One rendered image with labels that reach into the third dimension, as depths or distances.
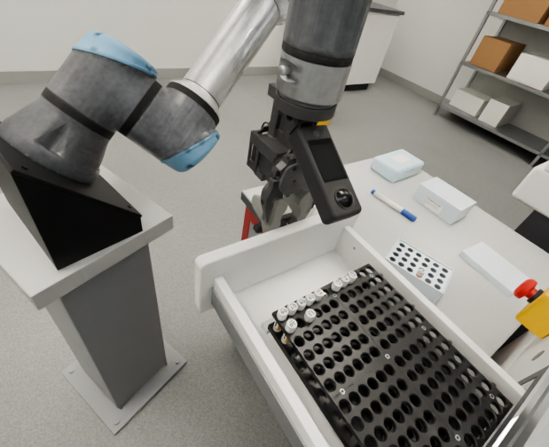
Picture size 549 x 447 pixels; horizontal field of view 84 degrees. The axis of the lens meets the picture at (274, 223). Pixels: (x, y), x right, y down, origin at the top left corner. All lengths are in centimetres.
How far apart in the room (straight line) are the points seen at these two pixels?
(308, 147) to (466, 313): 50
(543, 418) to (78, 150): 65
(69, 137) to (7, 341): 108
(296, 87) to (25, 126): 42
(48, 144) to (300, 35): 42
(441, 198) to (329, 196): 61
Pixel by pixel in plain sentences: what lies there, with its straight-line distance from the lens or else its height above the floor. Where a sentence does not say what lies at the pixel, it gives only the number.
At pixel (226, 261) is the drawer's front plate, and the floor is 92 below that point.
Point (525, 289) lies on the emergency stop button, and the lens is 65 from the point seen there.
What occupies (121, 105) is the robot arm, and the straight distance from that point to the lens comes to 59.
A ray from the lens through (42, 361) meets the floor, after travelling 146.
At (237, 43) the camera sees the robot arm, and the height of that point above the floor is 107.
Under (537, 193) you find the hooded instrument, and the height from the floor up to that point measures 84.
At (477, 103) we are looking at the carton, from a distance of 441.
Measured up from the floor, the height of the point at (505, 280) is 78.
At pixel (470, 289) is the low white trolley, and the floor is 76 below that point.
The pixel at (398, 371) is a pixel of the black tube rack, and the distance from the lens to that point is 40.
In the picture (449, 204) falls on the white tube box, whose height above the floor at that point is 81.
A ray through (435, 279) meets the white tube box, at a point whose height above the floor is 80.
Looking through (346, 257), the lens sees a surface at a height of 85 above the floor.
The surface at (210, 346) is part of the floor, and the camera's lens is 135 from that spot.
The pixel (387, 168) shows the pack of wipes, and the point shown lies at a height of 79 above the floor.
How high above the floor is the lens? 122
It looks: 42 degrees down
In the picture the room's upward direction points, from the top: 13 degrees clockwise
